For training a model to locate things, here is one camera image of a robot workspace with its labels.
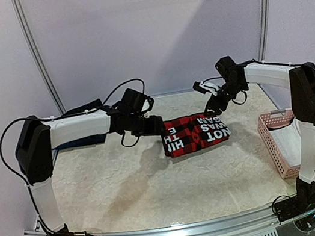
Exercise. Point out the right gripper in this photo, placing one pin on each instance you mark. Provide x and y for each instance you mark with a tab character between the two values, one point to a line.
216	103

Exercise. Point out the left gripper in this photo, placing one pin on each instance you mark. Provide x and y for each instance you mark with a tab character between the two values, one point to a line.
156	128

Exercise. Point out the red black plaid shirt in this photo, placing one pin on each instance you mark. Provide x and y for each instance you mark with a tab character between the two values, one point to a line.
188	134

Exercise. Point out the white cloth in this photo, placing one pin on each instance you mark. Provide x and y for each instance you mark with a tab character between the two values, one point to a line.
288	142

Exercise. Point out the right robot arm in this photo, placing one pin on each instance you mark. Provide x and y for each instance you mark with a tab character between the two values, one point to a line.
299	79

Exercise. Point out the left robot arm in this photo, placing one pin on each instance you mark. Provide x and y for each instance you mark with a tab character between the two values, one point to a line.
80	126

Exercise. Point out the pink plastic laundry basket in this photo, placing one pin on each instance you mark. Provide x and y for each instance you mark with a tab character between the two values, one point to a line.
274	120

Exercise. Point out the folded black garment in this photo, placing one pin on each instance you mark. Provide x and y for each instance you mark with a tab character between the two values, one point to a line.
81	109

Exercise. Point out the folded navy blue garment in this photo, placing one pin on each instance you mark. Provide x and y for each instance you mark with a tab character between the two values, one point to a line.
83	142

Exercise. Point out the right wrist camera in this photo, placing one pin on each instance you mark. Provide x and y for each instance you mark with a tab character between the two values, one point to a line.
205	87

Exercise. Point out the right aluminium corner post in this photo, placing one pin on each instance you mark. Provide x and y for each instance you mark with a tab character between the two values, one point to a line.
264	16

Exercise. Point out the aluminium corner post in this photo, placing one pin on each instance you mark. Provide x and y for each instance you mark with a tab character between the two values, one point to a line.
264	16
36	55

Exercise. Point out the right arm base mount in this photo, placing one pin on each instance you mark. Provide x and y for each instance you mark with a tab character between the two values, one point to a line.
286	207

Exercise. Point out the left aluminium corner post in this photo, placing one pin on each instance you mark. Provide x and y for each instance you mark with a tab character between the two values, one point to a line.
36	55

